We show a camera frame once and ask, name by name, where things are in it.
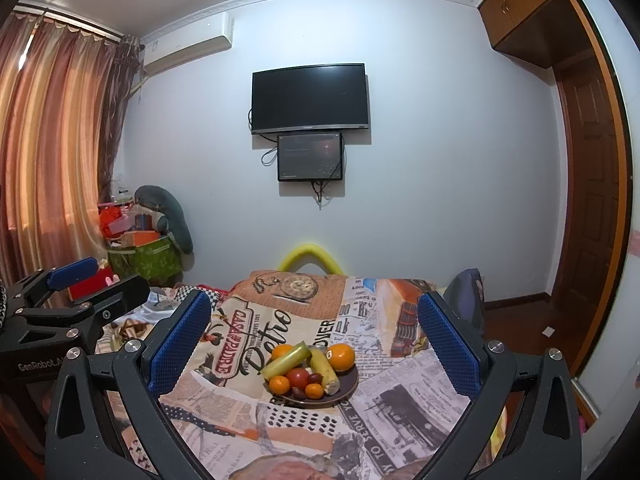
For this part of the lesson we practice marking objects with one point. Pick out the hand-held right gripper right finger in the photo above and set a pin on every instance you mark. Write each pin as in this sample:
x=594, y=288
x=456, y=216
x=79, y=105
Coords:
x=445, y=345

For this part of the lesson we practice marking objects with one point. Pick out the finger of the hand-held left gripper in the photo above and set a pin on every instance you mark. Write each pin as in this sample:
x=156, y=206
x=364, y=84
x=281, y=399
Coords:
x=117, y=297
x=75, y=270

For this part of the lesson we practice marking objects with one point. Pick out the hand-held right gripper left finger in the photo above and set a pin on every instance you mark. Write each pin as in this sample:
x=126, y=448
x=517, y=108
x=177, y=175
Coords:
x=182, y=342

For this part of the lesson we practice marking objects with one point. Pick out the smooth long yellow fruit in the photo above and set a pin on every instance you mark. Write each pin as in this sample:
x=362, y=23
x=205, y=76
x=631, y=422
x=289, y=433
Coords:
x=285, y=360

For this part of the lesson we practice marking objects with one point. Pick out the small orange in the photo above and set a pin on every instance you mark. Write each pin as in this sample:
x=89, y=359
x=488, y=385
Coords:
x=314, y=391
x=279, y=385

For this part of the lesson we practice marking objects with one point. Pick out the dark round plate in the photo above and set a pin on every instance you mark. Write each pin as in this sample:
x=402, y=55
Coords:
x=346, y=390

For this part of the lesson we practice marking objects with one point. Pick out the red tomato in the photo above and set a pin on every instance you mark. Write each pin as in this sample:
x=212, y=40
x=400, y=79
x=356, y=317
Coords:
x=298, y=377

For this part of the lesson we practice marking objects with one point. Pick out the pale yellow lumpy fruit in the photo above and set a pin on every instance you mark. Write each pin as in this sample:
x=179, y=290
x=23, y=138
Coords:
x=322, y=370

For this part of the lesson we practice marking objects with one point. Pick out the small dark red fruit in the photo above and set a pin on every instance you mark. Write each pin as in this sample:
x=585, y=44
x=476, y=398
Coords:
x=298, y=393
x=314, y=378

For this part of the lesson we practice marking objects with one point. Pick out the green patterned box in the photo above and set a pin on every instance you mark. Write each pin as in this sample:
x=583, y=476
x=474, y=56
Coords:
x=150, y=260

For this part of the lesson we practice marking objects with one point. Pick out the black white checkered cloth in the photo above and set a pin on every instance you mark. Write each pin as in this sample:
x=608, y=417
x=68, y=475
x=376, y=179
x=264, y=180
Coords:
x=192, y=291

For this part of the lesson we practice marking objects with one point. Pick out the red box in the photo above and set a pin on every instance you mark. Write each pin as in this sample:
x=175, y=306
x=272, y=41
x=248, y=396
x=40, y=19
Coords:
x=112, y=220

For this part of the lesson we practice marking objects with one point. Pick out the orange box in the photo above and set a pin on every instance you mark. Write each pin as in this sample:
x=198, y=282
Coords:
x=142, y=237

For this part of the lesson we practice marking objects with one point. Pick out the printed blanket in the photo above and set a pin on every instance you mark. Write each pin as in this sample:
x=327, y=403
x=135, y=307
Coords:
x=400, y=400

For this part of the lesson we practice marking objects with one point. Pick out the plain large orange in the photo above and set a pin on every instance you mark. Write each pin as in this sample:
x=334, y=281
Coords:
x=281, y=351

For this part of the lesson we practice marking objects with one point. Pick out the large orange with sticker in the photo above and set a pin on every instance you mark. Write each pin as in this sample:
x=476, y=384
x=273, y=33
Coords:
x=342, y=357

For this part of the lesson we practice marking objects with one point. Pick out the grey plush pillow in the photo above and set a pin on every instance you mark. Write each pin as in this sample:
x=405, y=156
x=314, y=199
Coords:
x=172, y=210

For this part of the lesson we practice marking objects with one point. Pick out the orange brown curtain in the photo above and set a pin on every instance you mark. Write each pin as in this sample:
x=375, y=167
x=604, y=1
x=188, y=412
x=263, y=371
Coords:
x=50, y=160

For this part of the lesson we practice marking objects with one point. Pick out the brown wooden door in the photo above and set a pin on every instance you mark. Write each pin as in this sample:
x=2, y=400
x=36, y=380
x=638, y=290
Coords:
x=590, y=185

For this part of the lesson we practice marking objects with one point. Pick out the white air conditioner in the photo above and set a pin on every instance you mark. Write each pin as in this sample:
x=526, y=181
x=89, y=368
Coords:
x=190, y=42

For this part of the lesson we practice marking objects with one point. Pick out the wooden overhead cabinet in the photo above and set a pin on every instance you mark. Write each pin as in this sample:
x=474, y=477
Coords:
x=530, y=15

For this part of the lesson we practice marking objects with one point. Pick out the small wall monitor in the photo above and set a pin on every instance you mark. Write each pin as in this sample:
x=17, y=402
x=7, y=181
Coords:
x=310, y=157

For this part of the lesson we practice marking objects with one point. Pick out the black wall television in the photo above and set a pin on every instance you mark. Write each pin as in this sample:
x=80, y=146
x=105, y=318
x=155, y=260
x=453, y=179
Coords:
x=310, y=97

